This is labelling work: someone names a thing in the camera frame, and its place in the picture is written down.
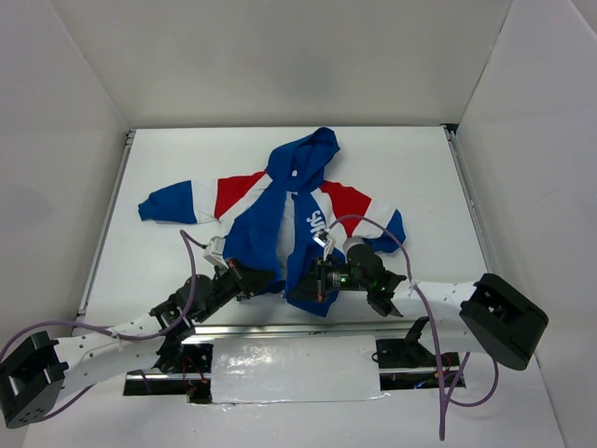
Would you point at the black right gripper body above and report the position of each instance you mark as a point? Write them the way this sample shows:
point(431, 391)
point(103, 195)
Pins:
point(318, 278)

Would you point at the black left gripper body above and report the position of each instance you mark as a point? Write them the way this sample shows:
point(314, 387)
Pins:
point(238, 276)

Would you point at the blue red white hooded jacket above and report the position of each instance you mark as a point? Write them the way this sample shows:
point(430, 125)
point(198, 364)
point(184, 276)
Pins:
point(269, 218)

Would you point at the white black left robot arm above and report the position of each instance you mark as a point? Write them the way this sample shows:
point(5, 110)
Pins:
point(41, 371)

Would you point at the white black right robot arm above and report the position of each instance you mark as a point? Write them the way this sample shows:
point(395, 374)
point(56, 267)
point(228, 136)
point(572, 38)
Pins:
point(487, 316)

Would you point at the white foil front panel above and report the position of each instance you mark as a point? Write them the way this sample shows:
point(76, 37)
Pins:
point(305, 369)

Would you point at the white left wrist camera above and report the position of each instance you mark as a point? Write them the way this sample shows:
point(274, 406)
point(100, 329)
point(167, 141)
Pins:
point(214, 252)

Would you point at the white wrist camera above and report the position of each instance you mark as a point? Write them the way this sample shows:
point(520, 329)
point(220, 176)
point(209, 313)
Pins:
point(326, 241)
point(214, 252)

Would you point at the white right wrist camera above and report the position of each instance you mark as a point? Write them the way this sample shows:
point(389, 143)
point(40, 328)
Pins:
point(326, 241)

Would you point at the aluminium front frame rail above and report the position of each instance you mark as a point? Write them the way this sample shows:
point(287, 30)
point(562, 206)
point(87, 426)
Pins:
point(377, 329)

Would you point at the aluminium frame rail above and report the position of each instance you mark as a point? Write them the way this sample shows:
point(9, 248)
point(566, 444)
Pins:
point(450, 129)
point(377, 329)
point(85, 298)

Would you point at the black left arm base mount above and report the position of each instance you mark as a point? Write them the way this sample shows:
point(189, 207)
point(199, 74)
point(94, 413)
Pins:
point(183, 370)

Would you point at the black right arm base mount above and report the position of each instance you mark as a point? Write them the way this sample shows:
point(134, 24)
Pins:
point(405, 364)

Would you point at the aluminium left frame rail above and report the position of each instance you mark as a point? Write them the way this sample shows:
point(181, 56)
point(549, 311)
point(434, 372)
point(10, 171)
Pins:
point(85, 298)

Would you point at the aluminium right frame rail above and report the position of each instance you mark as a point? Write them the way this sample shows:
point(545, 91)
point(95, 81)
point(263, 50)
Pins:
point(450, 129)

